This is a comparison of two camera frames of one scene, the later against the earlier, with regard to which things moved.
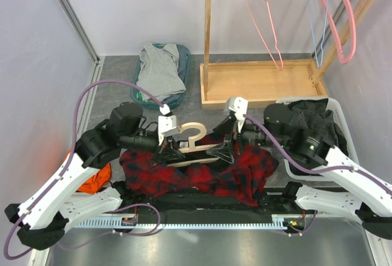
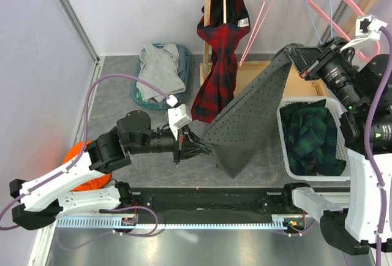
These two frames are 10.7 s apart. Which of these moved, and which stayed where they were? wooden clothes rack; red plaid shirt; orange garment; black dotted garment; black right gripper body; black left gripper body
Moved: red plaid shirt; black dotted garment; black left gripper body; black right gripper body
Stayed: wooden clothes rack; orange garment
